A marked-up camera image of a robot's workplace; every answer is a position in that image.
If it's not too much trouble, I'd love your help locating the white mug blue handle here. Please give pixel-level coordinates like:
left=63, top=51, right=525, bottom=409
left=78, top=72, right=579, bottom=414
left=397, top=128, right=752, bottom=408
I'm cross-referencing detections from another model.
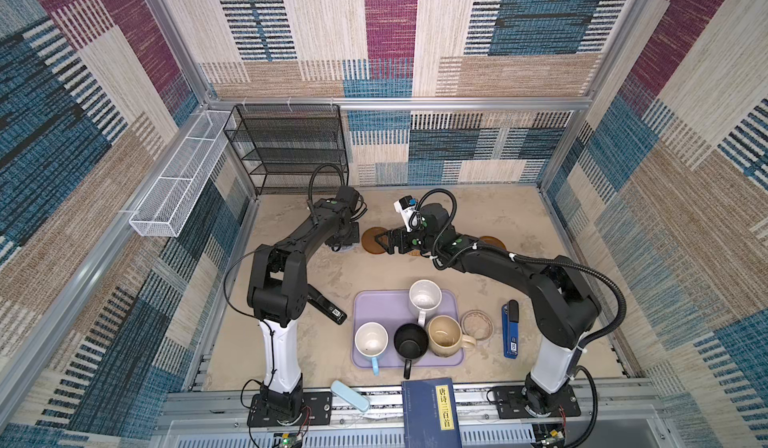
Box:
left=354, top=322, right=389, bottom=376

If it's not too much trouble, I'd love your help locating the white wire mesh basket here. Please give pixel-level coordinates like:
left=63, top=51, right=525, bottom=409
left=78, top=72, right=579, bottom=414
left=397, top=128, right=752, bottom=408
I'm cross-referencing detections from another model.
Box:
left=129, top=111, right=230, bottom=238

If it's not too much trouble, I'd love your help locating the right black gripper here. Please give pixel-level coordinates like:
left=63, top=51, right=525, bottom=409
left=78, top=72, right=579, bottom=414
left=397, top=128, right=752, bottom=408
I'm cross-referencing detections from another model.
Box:
left=374, top=223, right=439, bottom=255

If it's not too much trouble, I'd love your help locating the brown wooden round coaster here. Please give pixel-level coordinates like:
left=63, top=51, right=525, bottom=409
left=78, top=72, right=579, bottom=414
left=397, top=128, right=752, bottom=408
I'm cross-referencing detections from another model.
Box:
left=361, top=227, right=387, bottom=255

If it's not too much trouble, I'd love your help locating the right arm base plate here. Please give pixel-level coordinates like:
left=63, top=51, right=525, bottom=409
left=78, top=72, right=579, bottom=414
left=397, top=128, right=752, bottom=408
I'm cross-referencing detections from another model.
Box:
left=488, top=385, right=582, bottom=419

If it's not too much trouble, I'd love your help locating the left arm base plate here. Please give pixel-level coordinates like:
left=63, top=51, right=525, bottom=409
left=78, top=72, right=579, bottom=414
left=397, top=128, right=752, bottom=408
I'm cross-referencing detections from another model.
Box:
left=247, top=391, right=333, bottom=428

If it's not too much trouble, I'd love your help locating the black remote control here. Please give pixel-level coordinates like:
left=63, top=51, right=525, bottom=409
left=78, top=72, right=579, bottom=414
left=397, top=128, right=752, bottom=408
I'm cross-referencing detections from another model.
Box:
left=308, top=285, right=347, bottom=325

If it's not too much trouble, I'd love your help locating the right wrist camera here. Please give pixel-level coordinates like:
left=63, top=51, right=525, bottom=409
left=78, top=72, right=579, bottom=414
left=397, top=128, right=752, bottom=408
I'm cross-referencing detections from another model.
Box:
left=394, top=195, right=418, bottom=232

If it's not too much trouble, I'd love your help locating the dark blue book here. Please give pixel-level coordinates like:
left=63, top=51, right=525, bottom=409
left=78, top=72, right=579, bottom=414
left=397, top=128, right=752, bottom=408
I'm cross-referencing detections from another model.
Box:
left=401, top=378, right=462, bottom=448

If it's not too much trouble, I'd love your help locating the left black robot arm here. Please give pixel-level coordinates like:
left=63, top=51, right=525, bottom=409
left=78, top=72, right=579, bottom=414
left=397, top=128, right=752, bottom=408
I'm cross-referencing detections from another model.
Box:
left=246, top=163, right=367, bottom=421

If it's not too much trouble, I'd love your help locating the white ceramic mug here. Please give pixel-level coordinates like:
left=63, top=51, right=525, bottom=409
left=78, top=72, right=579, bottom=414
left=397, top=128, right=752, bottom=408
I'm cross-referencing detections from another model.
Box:
left=408, top=279, right=442, bottom=327

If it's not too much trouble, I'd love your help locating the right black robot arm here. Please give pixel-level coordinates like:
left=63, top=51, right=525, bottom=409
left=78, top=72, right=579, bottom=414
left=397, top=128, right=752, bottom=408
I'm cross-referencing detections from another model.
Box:
left=374, top=188, right=627, bottom=417

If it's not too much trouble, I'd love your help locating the beige ceramic mug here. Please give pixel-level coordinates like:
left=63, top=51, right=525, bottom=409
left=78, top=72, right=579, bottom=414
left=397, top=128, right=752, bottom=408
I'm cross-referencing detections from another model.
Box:
left=426, top=315, right=477, bottom=358

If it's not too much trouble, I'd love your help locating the black mug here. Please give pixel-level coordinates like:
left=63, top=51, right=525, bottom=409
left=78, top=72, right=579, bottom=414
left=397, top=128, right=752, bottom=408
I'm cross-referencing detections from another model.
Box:
left=394, top=323, right=429, bottom=380

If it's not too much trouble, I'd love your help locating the dark brown round coaster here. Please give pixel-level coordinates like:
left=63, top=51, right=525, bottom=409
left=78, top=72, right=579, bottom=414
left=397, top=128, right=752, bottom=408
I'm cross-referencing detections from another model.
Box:
left=480, top=236, right=507, bottom=251

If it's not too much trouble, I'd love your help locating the black wire shelf rack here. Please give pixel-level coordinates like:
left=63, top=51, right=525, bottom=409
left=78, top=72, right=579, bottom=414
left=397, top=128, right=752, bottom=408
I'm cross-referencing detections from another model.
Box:
left=223, top=104, right=349, bottom=195

